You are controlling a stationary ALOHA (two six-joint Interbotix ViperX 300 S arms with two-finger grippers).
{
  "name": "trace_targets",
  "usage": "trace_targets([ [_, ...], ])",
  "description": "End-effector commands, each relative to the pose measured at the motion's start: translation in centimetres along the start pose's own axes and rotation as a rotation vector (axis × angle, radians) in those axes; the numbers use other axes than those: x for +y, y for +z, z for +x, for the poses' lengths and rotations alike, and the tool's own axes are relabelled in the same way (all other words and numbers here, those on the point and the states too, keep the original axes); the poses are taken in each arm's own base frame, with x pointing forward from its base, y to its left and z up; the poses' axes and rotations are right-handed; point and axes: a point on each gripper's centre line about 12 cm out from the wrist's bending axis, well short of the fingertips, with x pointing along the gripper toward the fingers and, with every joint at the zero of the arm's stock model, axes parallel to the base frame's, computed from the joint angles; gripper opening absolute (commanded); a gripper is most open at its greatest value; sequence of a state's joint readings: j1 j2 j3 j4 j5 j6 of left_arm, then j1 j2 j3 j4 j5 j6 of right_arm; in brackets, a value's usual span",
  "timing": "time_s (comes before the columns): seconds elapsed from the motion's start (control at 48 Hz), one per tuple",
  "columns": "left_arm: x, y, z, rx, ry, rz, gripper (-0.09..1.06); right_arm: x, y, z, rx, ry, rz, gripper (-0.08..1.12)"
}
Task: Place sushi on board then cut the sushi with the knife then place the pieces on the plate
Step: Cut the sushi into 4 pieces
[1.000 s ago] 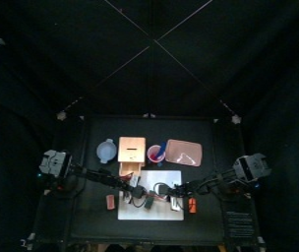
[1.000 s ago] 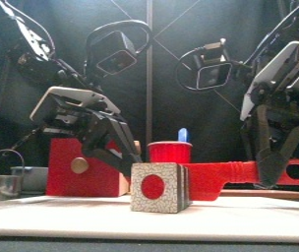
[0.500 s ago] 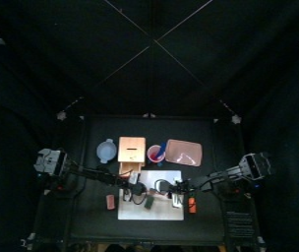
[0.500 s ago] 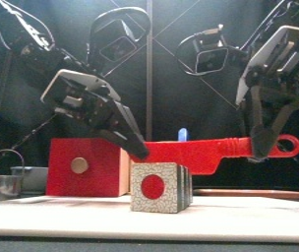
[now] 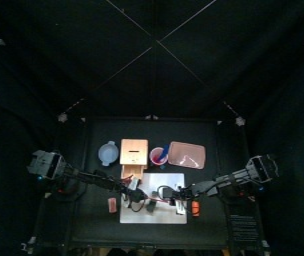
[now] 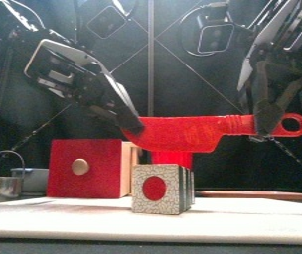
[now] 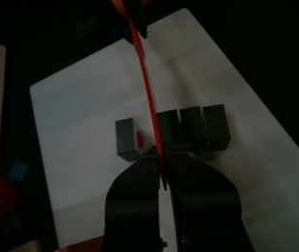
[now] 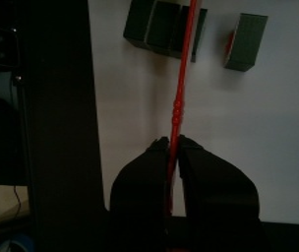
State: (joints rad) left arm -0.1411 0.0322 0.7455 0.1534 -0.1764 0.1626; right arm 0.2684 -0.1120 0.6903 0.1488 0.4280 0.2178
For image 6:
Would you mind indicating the red toy knife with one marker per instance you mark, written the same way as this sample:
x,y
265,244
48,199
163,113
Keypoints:
x,y
180,132

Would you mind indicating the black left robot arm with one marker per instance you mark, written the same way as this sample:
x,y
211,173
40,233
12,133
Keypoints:
x,y
107,21

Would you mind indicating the white cutting board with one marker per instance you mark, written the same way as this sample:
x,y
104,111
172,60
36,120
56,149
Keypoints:
x,y
158,225

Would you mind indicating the wooden box with red front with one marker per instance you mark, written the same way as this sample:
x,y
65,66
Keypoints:
x,y
91,185

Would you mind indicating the pale blue bowl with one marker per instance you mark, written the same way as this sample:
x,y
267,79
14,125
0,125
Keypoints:
x,y
32,180

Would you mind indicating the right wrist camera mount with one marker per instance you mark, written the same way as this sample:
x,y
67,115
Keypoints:
x,y
273,23

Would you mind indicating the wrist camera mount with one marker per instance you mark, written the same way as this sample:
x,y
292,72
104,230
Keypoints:
x,y
56,66
273,23

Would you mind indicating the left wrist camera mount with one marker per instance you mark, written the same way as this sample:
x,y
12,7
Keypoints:
x,y
56,66

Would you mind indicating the metal frame pole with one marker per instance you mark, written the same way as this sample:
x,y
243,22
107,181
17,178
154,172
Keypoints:
x,y
150,66

